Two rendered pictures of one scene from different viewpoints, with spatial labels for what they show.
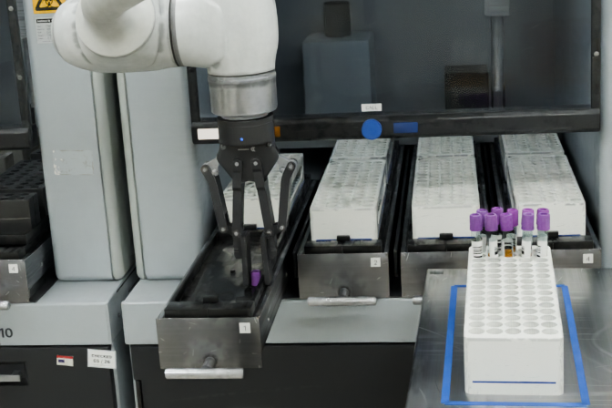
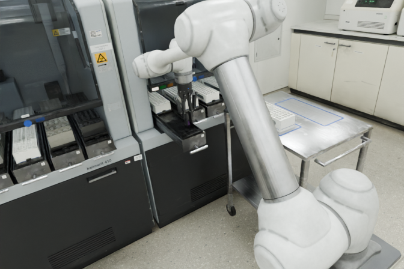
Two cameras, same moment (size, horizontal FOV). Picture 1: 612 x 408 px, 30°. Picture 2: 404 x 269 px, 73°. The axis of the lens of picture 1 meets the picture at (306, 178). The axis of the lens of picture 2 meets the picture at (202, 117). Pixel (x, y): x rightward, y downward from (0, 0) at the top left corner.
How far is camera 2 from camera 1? 0.92 m
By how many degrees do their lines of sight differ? 37
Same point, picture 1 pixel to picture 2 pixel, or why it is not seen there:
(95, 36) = (157, 68)
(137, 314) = (146, 142)
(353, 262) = (197, 112)
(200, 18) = not seen: hidden behind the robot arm
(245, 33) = (189, 60)
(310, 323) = not seen: hidden behind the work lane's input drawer
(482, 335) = (282, 119)
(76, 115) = (113, 92)
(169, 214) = (143, 113)
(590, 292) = not seen: hidden behind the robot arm
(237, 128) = (187, 86)
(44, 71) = (102, 81)
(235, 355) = (200, 143)
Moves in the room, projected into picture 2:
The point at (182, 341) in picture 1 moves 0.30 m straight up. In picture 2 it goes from (188, 143) to (181, 86)
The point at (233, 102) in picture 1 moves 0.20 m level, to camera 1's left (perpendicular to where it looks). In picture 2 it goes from (186, 79) to (150, 90)
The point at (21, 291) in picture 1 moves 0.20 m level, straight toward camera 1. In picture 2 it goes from (112, 147) to (139, 158)
